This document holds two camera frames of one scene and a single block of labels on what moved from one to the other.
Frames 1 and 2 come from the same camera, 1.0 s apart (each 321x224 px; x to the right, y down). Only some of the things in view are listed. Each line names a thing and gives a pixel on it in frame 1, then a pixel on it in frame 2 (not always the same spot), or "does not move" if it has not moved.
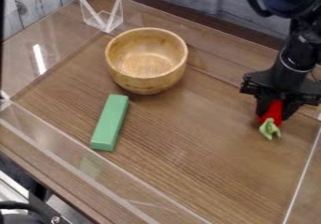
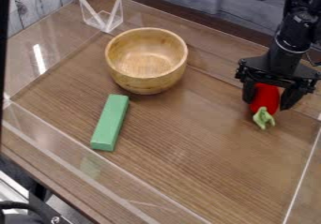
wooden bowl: [146, 59] does not move
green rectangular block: [108, 132] does not move
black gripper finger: [263, 105] to [249, 87]
